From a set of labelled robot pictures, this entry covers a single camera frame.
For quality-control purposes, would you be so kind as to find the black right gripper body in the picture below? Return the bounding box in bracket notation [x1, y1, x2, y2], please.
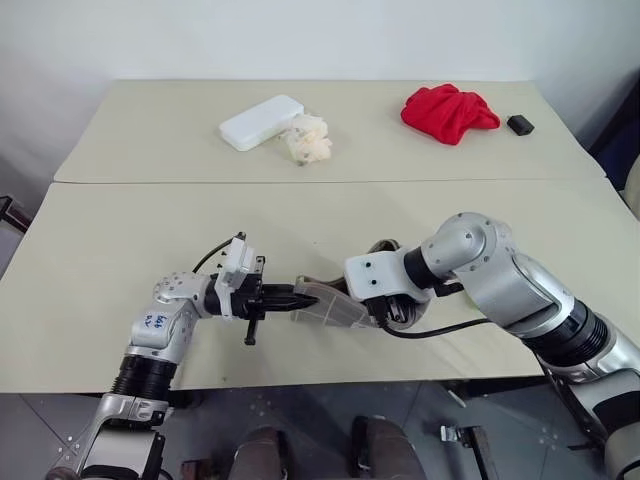
[366, 293, 432, 330]

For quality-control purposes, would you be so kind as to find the white plastic box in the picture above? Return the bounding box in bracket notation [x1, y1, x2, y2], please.
[218, 94, 306, 152]

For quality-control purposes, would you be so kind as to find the red crumpled cloth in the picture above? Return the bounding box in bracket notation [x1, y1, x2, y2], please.
[400, 84, 502, 148]

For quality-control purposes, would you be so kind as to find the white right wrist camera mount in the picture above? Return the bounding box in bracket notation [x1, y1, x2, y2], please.
[344, 250, 410, 304]

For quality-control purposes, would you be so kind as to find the dark rounded shape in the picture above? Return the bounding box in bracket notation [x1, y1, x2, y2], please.
[349, 415, 417, 480]
[231, 424, 292, 480]

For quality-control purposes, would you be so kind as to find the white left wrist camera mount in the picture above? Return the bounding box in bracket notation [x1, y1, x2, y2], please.
[214, 236, 258, 324]

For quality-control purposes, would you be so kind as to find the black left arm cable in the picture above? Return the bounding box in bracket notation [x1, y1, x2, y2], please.
[191, 230, 247, 275]

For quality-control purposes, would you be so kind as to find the black metal bracket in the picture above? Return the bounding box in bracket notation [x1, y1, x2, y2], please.
[438, 423, 504, 480]

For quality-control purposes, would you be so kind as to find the dark red stand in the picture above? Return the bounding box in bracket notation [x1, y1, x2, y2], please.
[0, 193, 30, 235]

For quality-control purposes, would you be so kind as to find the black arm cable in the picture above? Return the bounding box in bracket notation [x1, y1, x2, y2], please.
[375, 308, 490, 342]
[191, 230, 247, 275]

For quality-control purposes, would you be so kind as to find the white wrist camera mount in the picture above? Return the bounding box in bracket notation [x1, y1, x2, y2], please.
[344, 250, 410, 304]
[214, 236, 258, 324]

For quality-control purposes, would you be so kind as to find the grey object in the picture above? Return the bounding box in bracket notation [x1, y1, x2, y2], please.
[291, 239, 432, 332]

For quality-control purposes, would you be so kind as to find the dark blue chair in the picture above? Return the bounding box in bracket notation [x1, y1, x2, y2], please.
[588, 67, 640, 222]

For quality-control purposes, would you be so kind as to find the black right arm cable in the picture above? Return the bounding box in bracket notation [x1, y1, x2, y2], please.
[375, 308, 490, 342]

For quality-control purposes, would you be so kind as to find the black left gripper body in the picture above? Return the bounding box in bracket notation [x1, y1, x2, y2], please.
[230, 254, 269, 347]

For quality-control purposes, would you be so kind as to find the small black block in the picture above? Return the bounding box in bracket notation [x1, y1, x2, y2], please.
[506, 113, 537, 137]

